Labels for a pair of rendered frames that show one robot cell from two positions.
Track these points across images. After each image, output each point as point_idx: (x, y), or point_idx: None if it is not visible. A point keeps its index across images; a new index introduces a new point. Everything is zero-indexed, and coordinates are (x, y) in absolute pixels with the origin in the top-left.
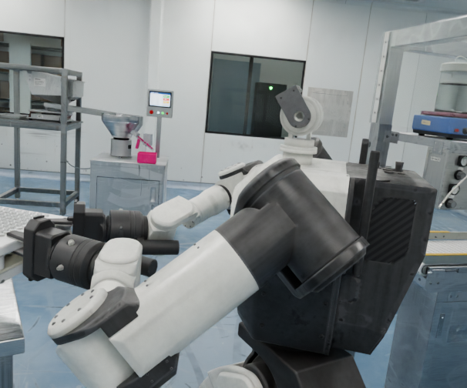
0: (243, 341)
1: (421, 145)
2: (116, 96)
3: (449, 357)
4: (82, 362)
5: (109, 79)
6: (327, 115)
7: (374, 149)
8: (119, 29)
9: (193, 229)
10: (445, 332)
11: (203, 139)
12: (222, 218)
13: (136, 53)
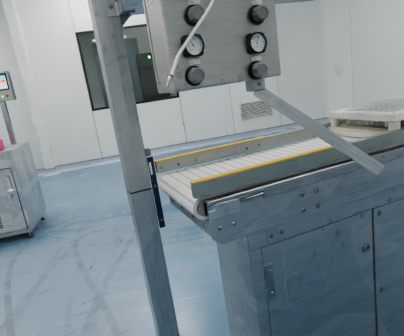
0: (91, 334)
1: (292, 73)
2: None
3: (301, 322)
4: None
5: None
6: None
7: (97, 33)
8: None
9: (82, 205)
10: (281, 291)
11: (93, 117)
12: (115, 186)
13: (2, 51)
